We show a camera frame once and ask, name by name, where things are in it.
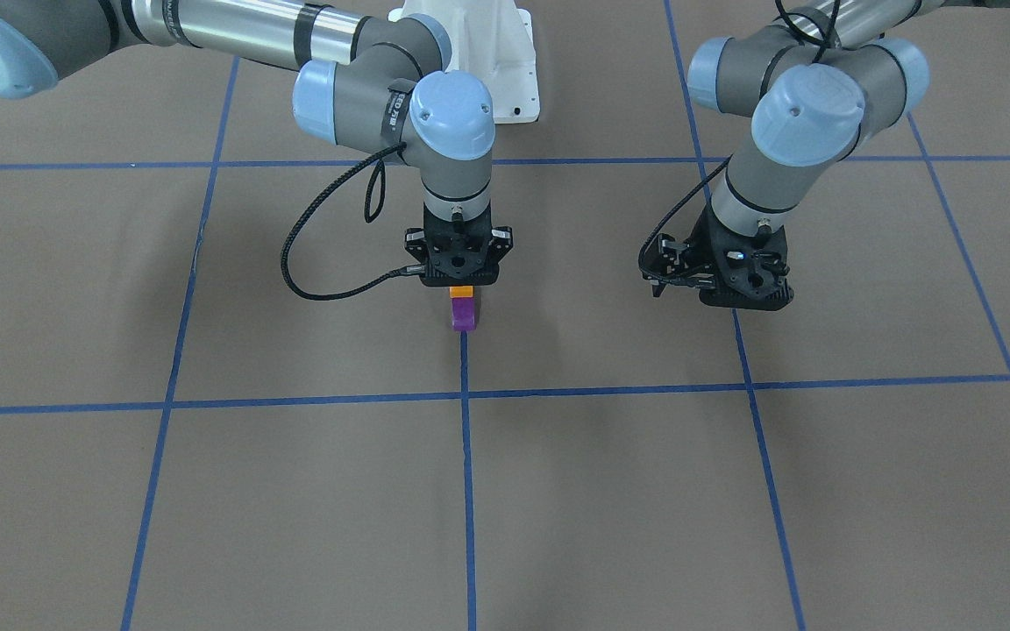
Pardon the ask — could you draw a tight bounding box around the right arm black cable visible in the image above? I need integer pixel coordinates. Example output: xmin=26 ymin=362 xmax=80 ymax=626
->
xmin=281 ymin=140 xmax=427 ymax=302

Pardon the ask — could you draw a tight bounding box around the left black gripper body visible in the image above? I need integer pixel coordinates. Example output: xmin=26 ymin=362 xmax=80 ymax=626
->
xmin=689 ymin=204 xmax=793 ymax=310

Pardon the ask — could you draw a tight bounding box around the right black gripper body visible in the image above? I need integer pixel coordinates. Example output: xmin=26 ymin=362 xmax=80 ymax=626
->
xmin=418 ymin=209 xmax=502 ymax=287

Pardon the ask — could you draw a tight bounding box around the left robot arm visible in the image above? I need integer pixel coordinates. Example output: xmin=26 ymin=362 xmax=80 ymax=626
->
xmin=657 ymin=1 xmax=942 ymax=311

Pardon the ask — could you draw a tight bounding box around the purple trapezoid block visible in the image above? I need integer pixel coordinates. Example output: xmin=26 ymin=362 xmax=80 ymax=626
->
xmin=450 ymin=295 xmax=478 ymax=332

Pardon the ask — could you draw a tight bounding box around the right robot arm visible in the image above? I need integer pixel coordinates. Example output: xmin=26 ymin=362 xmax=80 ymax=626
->
xmin=0 ymin=1 xmax=514 ymax=287

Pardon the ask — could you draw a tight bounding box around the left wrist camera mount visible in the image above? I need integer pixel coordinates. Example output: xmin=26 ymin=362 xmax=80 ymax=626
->
xmin=640 ymin=233 xmax=775 ymax=311

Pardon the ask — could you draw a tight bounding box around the white camera pillar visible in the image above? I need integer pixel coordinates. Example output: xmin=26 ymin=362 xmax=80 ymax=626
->
xmin=388 ymin=1 xmax=541 ymax=124

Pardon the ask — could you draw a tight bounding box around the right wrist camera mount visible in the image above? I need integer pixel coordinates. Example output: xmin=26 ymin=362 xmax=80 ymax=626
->
xmin=404 ymin=226 xmax=514 ymax=272

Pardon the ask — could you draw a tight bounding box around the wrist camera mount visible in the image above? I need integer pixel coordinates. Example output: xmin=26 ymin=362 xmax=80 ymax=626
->
xmin=404 ymin=226 xmax=514 ymax=272
xmin=640 ymin=233 xmax=775 ymax=311

